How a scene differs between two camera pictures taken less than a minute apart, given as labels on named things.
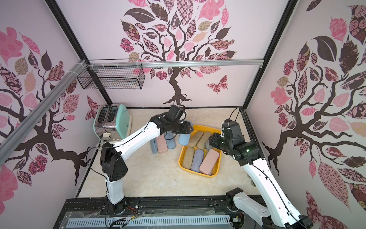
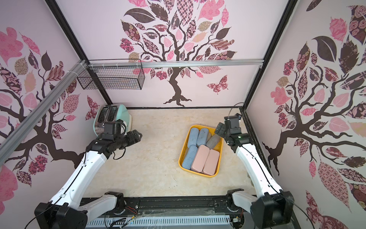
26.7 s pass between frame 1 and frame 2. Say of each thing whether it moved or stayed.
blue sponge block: moved
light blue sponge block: moved
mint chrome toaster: stayed
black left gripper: moved
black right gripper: moved
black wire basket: stayed
